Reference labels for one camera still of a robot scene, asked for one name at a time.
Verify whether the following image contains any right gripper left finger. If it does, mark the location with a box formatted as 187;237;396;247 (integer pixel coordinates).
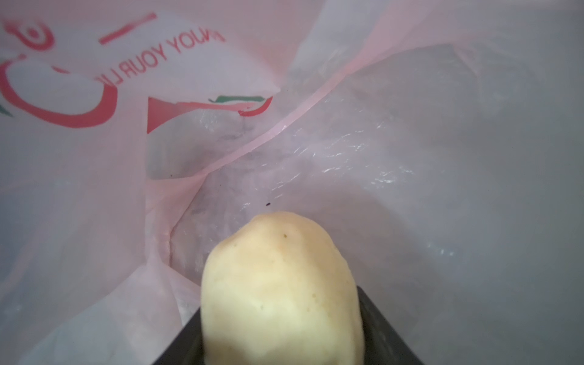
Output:
153;310;205;365

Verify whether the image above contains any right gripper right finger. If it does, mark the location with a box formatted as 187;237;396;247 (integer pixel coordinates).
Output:
357;287;424;365

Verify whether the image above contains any pale yellow pear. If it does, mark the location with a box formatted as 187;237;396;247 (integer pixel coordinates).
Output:
200;211;365;364

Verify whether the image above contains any pink plastic bag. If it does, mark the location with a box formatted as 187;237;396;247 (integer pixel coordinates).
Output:
1;1;583;364

